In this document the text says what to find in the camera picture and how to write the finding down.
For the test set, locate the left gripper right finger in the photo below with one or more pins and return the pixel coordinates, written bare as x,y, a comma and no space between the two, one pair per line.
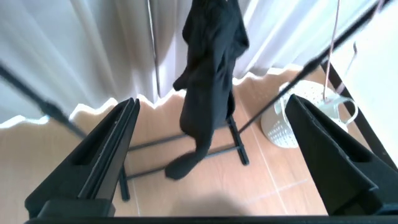
342,174

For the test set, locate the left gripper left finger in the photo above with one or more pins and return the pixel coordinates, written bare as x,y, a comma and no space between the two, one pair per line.
77,180

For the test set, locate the black trousers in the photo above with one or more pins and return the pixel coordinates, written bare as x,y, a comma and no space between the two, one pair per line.
211,62

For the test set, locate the white laundry basket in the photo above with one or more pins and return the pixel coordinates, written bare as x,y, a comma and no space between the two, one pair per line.
276,130

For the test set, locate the black clothes rack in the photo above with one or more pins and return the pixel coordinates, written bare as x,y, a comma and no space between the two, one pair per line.
239,143

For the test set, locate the beige curtain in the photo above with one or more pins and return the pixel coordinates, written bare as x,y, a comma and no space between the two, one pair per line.
93,46

